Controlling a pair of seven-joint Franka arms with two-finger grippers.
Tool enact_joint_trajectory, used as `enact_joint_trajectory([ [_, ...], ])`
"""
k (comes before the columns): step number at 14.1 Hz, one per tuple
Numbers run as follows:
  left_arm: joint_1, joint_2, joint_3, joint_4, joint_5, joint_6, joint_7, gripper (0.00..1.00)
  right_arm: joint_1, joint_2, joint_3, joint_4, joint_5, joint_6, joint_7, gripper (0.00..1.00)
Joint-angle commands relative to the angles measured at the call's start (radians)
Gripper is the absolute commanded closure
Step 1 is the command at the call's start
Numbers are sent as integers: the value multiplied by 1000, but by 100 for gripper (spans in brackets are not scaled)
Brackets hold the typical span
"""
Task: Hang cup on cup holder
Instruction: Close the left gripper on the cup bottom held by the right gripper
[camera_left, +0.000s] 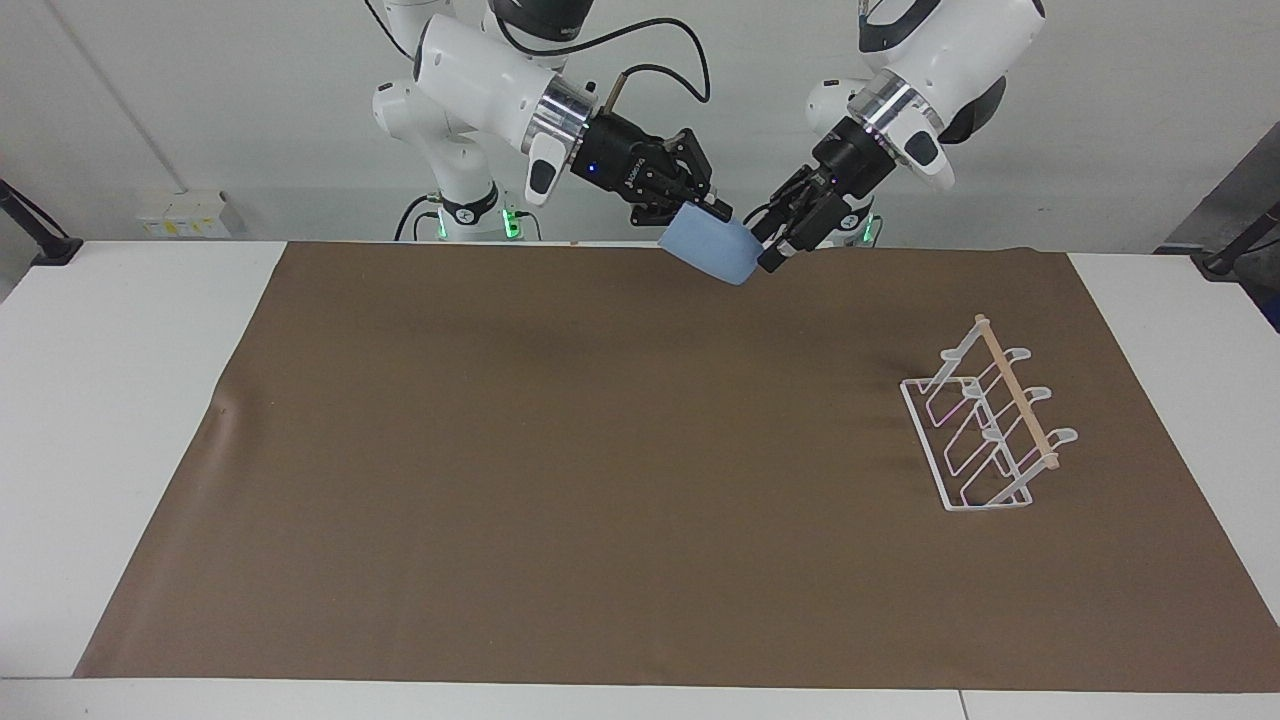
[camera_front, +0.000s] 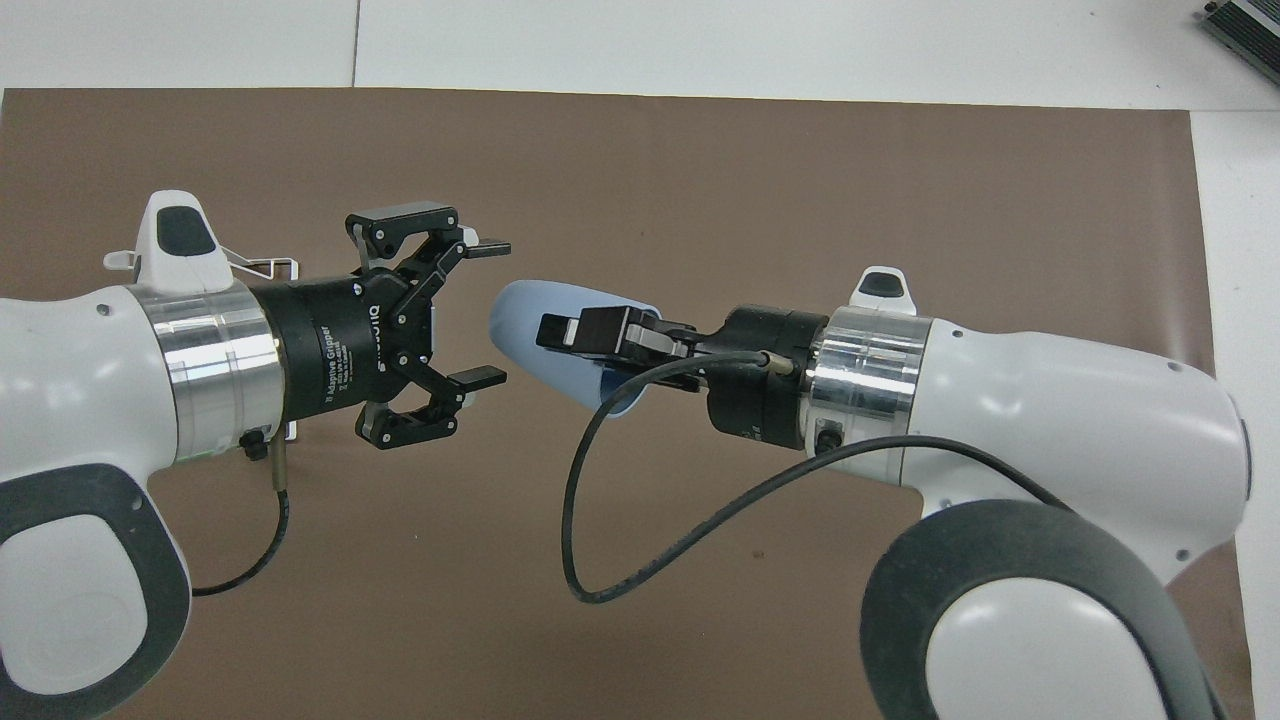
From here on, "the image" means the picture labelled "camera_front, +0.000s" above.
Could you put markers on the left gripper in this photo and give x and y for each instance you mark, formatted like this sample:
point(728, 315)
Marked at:
point(330, 345)

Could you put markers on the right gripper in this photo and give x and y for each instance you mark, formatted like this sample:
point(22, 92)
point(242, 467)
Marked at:
point(765, 400)

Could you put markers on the light blue cup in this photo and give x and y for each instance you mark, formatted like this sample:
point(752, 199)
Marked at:
point(525, 340)

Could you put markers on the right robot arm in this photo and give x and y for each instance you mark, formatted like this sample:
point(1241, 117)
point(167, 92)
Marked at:
point(1060, 420)

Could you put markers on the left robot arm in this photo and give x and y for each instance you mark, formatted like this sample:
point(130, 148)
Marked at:
point(70, 380)

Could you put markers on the grey ribbed metal box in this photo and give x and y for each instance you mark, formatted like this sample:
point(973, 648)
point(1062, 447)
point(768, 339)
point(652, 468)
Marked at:
point(1248, 22)

